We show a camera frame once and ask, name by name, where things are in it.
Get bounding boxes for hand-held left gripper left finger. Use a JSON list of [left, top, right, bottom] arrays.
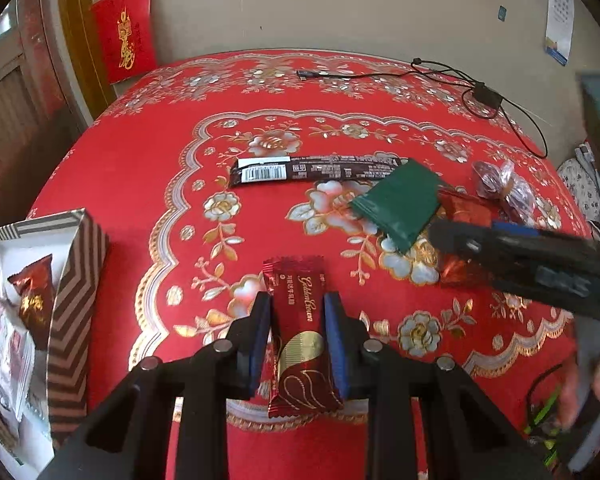
[[40, 290, 273, 480]]

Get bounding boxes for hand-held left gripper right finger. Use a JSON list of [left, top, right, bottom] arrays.
[[322, 290, 556, 480]]

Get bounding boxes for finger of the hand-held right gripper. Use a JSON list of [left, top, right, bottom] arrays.
[[485, 259, 600, 322], [429, 219, 600, 263]]

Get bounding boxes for red gold-print chocolate bar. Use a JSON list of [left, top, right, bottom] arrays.
[[261, 254, 345, 419]]

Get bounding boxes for large maroon gold-print snack packet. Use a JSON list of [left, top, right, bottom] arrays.
[[436, 189, 497, 289]]

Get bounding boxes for dark green snack packet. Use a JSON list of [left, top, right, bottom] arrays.
[[349, 157, 442, 254]]

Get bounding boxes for green and black snack packet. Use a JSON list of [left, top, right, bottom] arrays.
[[524, 385, 572, 463]]

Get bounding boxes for striped cardboard box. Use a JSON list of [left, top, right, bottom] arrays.
[[0, 208, 110, 467]]

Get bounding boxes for red-brown gold-print snack packet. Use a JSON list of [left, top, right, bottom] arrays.
[[7, 253, 57, 352]]

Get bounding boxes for snack packets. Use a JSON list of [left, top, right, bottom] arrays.
[[0, 305, 37, 424]]

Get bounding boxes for floral cloth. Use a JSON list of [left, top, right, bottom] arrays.
[[556, 144, 600, 227]]

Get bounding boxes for long dark brown chocolate bar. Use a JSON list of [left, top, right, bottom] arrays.
[[228, 153, 404, 189]]

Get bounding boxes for red floral tablecloth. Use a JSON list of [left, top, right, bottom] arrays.
[[26, 50, 600, 480]]

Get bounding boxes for red paper envelope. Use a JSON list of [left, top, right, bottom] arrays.
[[90, 0, 158, 85]]

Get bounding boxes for wall calendar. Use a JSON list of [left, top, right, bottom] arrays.
[[544, 0, 577, 67]]

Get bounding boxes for black adapter with cable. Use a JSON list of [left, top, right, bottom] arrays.
[[411, 57, 549, 159]]

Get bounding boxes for black usb cable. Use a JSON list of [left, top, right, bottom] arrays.
[[296, 69, 481, 88]]

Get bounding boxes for wooden door frame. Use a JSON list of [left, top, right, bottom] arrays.
[[56, 0, 117, 127]]

